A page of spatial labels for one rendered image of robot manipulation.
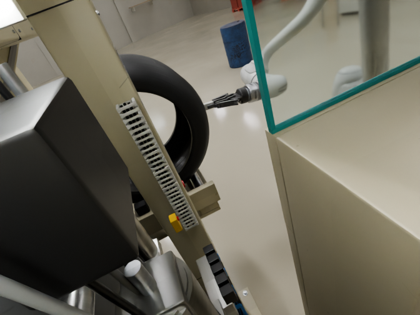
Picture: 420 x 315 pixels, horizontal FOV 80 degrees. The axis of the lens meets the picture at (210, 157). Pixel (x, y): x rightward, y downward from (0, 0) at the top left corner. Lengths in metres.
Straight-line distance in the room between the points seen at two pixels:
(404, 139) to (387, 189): 0.14
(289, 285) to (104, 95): 1.51
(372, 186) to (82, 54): 0.63
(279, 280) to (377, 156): 1.38
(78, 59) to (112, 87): 0.09
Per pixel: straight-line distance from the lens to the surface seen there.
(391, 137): 0.58
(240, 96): 1.21
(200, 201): 1.07
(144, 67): 0.94
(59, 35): 0.68
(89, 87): 0.69
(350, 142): 0.57
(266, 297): 1.78
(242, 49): 5.45
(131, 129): 0.69
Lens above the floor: 1.60
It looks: 33 degrees down
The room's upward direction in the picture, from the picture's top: 21 degrees counter-clockwise
